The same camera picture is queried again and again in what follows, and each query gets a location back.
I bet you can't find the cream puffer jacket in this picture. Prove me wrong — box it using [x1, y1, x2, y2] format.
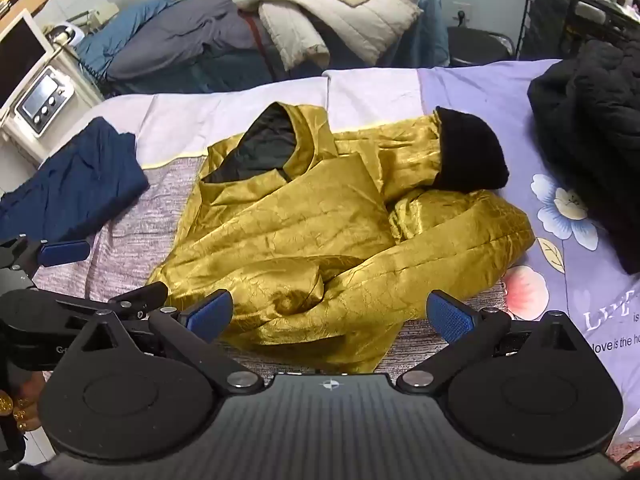
[232, 0, 423, 72]

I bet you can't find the white framed monitor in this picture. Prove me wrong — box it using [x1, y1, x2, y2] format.
[0, 8, 55, 111]

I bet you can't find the navy blue folded garment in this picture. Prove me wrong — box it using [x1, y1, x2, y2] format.
[0, 116, 151, 243]

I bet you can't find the black quilted jacket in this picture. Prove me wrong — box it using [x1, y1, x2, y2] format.
[527, 39, 640, 275]

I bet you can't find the gold satin jacket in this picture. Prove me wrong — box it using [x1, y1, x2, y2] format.
[147, 101, 537, 375]

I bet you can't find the gold bead ornament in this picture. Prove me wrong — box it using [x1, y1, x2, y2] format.
[0, 392, 31, 433]

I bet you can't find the purple floral bed sheet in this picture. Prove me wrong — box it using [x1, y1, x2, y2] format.
[0, 57, 640, 466]

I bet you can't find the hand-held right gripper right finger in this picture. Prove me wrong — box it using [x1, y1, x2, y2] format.
[395, 289, 593, 396]

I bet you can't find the red strap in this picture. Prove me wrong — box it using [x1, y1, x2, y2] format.
[239, 7, 273, 68]

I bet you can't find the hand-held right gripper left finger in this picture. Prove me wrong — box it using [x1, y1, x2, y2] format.
[75, 289, 264, 395]

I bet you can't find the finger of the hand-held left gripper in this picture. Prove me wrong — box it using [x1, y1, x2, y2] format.
[0, 234, 92, 281]
[97, 281, 169, 320]

